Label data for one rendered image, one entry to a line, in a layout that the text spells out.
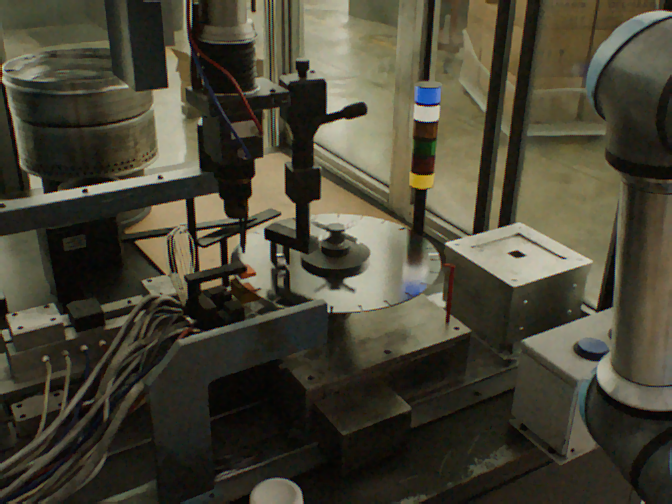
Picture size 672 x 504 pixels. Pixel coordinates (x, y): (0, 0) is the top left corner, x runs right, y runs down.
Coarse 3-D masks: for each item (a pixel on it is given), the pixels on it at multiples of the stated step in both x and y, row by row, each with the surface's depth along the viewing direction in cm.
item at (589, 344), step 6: (582, 342) 110; (588, 342) 110; (594, 342) 110; (600, 342) 110; (582, 348) 108; (588, 348) 108; (594, 348) 108; (600, 348) 108; (606, 348) 108; (588, 354) 108; (594, 354) 108; (600, 354) 108; (606, 354) 108
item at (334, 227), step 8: (312, 224) 123; (320, 224) 122; (336, 224) 120; (344, 224) 122; (352, 224) 122; (328, 232) 119; (336, 232) 119; (344, 232) 119; (320, 240) 117; (328, 240) 120; (336, 240) 119; (344, 240) 121; (352, 240) 117; (360, 240) 117
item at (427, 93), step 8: (416, 88) 136; (424, 88) 134; (432, 88) 134; (440, 88) 135; (416, 96) 136; (424, 96) 135; (432, 96) 135; (440, 96) 136; (424, 104) 135; (432, 104) 135
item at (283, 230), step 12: (300, 204) 111; (300, 216) 111; (264, 228) 116; (276, 228) 116; (288, 228) 116; (300, 228) 112; (276, 240) 116; (288, 240) 114; (300, 240) 113; (312, 240) 113; (276, 252) 117; (288, 252) 117; (312, 252) 114; (276, 264) 118; (288, 264) 118
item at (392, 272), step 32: (288, 224) 133; (384, 224) 133; (256, 256) 122; (384, 256) 123; (416, 256) 123; (256, 288) 113; (288, 288) 113; (320, 288) 113; (352, 288) 114; (384, 288) 114; (416, 288) 114
